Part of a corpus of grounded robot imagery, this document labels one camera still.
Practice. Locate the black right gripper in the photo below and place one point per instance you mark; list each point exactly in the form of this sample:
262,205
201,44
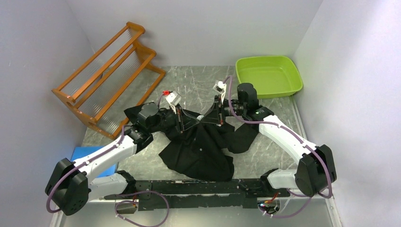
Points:
215,114

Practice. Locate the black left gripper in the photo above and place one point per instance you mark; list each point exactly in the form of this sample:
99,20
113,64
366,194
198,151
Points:
187,121

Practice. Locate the black button shirt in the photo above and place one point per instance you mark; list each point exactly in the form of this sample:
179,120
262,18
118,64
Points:
198,152

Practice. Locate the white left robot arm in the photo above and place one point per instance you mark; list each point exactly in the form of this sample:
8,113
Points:
74,183

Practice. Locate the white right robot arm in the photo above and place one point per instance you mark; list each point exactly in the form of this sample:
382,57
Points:
315,170

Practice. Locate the green plastic basin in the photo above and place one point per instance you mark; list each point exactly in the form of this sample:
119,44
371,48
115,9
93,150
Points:
272,76

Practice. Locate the orange wooden rack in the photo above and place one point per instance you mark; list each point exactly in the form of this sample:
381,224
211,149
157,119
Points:
91,91

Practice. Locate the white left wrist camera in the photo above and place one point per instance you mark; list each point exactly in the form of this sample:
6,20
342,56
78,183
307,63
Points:
173,98

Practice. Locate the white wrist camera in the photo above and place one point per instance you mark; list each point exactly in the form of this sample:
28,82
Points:
221,88
173,98

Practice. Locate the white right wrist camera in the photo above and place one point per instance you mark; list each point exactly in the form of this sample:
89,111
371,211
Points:
221,88

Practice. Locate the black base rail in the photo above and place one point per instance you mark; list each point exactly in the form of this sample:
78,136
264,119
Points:
180,194

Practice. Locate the aluminium frame rail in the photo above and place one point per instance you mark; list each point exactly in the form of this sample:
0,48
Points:
209,210

